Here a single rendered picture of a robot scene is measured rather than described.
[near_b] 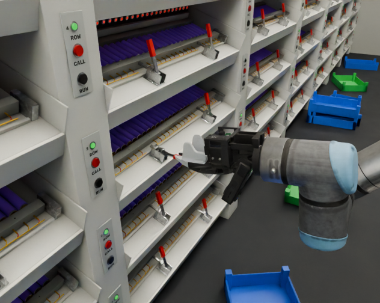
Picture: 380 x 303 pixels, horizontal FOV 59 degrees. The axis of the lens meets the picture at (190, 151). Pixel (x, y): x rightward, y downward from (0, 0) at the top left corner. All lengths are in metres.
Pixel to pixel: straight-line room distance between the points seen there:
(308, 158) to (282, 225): 0.82
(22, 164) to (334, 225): 0.54
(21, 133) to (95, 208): 0.20
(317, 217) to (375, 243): 0.81
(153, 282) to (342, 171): 0.64
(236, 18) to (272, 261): 0.82
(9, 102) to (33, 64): 0.07
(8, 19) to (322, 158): 0.51
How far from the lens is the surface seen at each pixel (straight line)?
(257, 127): 1.47
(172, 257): 1.11
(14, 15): 0.50
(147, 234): 0.90
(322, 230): 0.70
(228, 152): 0.68
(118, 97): 0.67
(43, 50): 0.53
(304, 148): 0.64
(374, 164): 0.77
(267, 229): 1.39
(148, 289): 1.04
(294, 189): 1.59
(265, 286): 1.19
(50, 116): 0.57
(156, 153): 0.82
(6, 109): 0.57
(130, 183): 0.75
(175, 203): 1.00
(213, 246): 1.30
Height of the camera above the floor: 0.90
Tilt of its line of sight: 28 degrees down
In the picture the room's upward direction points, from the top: straight up
